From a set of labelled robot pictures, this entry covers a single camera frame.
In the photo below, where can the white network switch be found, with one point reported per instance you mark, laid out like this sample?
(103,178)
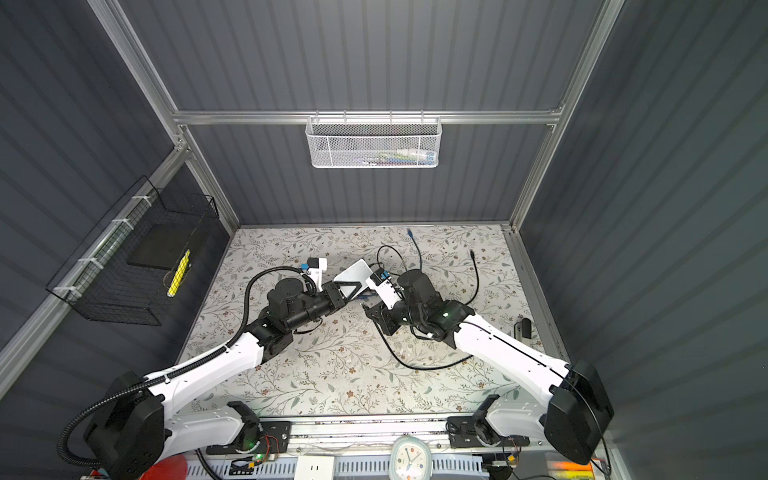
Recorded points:
(359,271)

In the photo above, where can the yellow striped item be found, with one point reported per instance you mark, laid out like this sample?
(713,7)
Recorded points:
(179,275)

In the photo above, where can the white power socket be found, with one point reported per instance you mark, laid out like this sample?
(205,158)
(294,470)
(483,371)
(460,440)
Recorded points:
(314,467)

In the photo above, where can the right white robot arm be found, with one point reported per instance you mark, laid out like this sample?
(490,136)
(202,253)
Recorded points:
(570,408)

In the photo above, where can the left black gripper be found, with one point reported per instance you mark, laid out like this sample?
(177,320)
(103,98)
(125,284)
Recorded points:
(332,295)

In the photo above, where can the white desk clock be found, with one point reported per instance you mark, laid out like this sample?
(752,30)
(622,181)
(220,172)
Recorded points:
(411,459)

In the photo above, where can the small black power adapter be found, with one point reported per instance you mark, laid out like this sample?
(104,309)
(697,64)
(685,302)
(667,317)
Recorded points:
(523,329)

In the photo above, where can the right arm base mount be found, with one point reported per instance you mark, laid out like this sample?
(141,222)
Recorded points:
(467,432)

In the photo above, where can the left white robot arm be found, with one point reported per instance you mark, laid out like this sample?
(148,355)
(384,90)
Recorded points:
(139,423)

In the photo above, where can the white wire mesh basket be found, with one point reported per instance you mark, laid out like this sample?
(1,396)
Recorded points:
(389,144)

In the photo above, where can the black box in basket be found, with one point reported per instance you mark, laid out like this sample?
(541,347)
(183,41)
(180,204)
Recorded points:
(162,247)

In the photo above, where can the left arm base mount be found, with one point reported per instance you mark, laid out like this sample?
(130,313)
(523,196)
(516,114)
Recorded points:
(271,437)

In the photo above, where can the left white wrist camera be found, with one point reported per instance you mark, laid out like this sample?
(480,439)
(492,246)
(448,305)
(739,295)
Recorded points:
(314,267)

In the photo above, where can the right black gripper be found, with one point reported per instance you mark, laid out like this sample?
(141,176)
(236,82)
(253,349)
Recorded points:
(384,317)

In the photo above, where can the black wire basket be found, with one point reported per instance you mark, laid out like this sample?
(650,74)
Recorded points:
(134,271)

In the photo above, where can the red pen cup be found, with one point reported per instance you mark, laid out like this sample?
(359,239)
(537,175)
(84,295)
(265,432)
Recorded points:
(172,468)

